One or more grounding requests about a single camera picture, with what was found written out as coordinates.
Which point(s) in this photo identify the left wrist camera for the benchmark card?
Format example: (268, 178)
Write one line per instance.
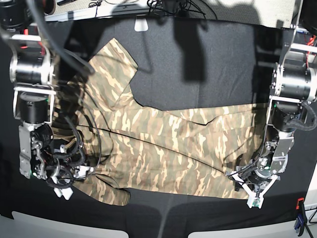
(255, 202)

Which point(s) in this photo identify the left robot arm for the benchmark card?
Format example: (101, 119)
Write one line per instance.
(293, 88)

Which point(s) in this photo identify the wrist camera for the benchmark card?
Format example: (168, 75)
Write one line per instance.
(66, 193)
(255, 202)

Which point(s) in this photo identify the camouflage t-shirt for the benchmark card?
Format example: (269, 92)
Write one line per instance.
(133, 146)

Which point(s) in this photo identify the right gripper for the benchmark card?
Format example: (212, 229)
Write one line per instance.
(38, 158)

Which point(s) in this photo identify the blue orange clamp bottom right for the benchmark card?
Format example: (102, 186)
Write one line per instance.
(301, 218)

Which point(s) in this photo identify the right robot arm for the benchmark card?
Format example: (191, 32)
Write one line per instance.
(33, 71)

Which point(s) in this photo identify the black table cloth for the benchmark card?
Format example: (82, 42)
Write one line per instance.
(183, 63)

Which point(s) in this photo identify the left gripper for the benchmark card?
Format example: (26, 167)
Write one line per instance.
(263, 170)

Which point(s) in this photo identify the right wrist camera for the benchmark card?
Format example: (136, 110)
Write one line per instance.
(66, 193)

